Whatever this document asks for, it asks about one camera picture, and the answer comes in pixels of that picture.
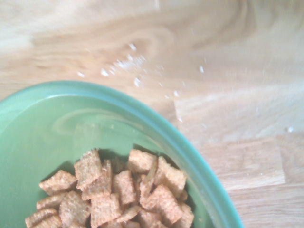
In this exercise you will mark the brown square cereal piece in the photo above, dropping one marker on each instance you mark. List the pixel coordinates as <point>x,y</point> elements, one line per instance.
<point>104,209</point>
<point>123,187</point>
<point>171,177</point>
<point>142,160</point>
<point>147,219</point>
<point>48,201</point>
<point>58,182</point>
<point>40,217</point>
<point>74,209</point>
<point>88,167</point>
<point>187,215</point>
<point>164,204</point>
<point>129,213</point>
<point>102,185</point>

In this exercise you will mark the green plastic bowl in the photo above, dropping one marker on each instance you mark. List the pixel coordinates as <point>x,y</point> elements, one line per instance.
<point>35,133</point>

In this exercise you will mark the white crumb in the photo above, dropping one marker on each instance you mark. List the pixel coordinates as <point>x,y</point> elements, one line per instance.
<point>175,93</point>
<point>290,129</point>

